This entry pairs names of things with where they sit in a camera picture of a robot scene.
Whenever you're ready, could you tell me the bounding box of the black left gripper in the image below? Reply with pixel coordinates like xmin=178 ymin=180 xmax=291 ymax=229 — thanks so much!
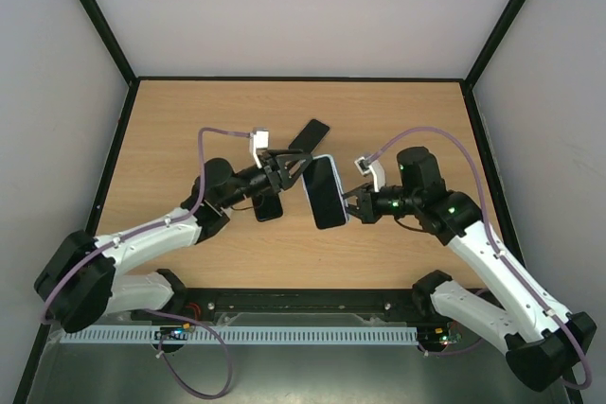
xmin=220 ymin=149 xmax=312 ymax=211

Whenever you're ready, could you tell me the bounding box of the black phone from blue case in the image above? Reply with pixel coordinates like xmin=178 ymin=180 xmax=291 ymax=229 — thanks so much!
xmin=303 ymin=154 xmax=345 ymax=230

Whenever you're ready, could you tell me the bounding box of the light blue phone case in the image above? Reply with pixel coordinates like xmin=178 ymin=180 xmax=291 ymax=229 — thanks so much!
xmin=327 ymin=154 xmax=350 ymax=224

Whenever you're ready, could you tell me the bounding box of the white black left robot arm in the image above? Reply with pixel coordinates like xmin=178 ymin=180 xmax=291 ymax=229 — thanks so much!
xmin=34 ymin=149 xmax=312 ymax=333

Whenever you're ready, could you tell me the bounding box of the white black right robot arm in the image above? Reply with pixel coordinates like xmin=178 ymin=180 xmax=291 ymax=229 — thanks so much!
xmin=345 ymin=147 xmax=597 ymax=392

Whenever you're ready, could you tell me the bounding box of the black phone on table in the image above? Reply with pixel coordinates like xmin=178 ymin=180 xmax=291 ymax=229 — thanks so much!
xmin=251 ymin=194 xmax=283 ymax=222

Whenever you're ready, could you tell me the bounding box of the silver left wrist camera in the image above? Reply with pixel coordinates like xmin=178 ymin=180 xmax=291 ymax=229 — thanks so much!
xmin=249 ymin=127 xmax=270 ymax=168

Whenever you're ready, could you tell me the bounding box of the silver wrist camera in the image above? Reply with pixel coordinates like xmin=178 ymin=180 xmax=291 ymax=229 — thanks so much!
xmin=249 ymin=127 xmax=270 ymax=168
xmin=354 ymin=156 xmax=386 ymax=192

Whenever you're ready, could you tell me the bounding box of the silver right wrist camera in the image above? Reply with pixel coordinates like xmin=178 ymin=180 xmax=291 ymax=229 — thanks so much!
xmin=354 ymin=156 xmax=386 ymax=192

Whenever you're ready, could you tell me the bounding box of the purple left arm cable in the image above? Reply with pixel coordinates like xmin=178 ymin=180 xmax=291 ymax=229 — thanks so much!
xmin=42 ymin=127 xmax=255 ymax=325

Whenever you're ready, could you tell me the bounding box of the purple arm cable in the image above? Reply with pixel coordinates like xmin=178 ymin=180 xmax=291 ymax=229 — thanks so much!
xmin=42 ymin=127 xmax=255 ymax=325
xmin=371 ymin=126 xmax=593 ymax=390

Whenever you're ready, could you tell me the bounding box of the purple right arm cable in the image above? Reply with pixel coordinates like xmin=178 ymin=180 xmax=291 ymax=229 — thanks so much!
xmin=371 ymin=126 xmax=593 ymax=390

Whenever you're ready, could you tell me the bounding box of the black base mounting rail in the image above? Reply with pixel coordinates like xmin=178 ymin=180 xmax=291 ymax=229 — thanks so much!
xmin=132 ymin=288 xmax=479 ymax=325

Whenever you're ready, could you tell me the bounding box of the black enclosure frame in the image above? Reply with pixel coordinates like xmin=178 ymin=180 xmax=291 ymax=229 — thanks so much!
xmin=9 ymin=0 xmax=586 ymax=404

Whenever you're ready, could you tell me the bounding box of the white slotted cable duct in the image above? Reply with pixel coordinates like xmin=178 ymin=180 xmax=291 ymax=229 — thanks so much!
xmin=60 ymin=325 xmax=418 ymax=346

